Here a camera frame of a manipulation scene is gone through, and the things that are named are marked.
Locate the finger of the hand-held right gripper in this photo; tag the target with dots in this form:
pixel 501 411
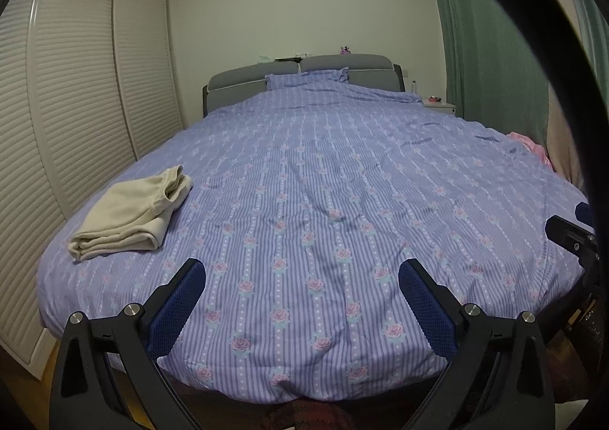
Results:
pixel 568 235
pixel 584 215

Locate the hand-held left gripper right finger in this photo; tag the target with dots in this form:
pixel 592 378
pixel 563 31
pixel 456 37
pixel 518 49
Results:
pixel 426 311

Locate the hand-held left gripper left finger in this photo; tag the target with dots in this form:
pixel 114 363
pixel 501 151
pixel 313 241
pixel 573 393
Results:
pixel 178 306

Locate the cream pants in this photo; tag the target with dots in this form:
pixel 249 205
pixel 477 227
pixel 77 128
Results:
pixel 128 215

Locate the beige curtain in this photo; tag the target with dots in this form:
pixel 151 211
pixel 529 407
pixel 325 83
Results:
pixel 564 135

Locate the pink cloth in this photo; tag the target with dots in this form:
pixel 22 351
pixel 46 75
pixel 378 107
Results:
pixel 530 144

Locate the purple floral striped duvet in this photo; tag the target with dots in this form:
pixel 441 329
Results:
pixel 323 201

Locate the white nightstand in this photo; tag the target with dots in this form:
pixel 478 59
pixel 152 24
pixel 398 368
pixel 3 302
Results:
pixel 440 107

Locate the green curtain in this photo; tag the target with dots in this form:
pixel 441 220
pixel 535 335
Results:
pixel 480 44

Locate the white louvered wardrobe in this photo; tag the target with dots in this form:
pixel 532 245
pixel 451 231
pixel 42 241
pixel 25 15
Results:
pixel 71 101

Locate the grey upholstered bed headboard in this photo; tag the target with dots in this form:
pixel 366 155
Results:
pixel 333 68

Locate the purple striped pillow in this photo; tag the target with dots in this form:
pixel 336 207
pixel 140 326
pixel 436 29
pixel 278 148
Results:
pixel 309 77

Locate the flat dark object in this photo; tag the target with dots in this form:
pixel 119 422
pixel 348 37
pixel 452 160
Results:
pixel 287 59

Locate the small pink toy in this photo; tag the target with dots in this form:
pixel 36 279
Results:
pixel 345 49

